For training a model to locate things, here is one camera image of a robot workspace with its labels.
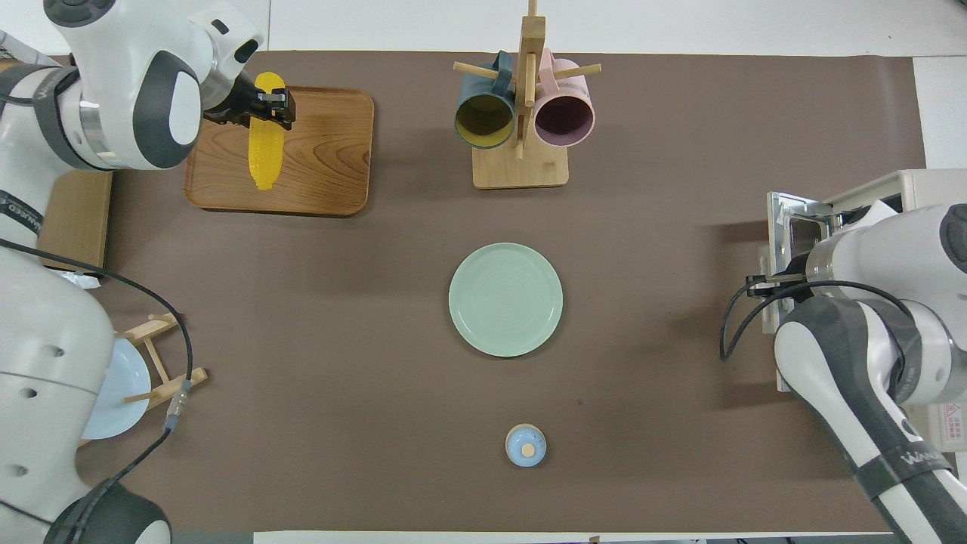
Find yellow corn cob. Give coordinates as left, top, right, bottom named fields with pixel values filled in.
left=249, top=72, right=288, bottom=191

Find pink mug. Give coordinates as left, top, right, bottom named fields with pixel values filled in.
left=533, top=48, right=597, bottom=149

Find small blue call bell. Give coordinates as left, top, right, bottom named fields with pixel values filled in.
left=505, top=423, right=548, bottom=468

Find light green plate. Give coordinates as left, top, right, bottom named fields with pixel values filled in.
left=449, top=242, right=564, bottom=358

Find brown table mat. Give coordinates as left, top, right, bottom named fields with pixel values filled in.
left=76, top=51, right=930, bottom=533

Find white toaster oven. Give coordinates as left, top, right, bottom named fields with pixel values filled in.
left=759, top=169, right=967, bottom=454

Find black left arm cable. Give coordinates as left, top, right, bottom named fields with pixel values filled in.
left=0, top=238, right=194, bottom=530

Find wooden plate rack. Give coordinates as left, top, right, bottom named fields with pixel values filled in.
left=76, top=311, right=209, bottom=450

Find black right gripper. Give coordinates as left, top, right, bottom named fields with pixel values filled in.
left=747, top=254, right=812, bottom=293

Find wooden mug tree stand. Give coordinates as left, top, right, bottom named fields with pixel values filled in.
left=453, top=0, right=603, bottom=190

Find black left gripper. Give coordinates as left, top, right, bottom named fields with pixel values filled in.
left=202, top=72, right=296, bottom=132

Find brown wooden tray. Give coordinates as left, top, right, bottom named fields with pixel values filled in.
left=184, top=85, right=375, bottom=218

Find light blue plate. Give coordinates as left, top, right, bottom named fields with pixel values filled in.
left=80, top=336, right=152, bottom=440

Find dark blue mug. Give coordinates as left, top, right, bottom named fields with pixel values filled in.
left=454, top=51, right=517, bottom=150

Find white checked cloth liner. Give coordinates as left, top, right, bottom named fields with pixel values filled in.
left=0, top=30, right=103, bottom=291

